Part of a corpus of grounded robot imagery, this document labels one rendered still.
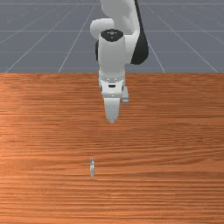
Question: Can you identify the small grey blue USB stick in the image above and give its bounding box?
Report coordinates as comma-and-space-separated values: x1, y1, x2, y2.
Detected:
88, 157, 95, 178

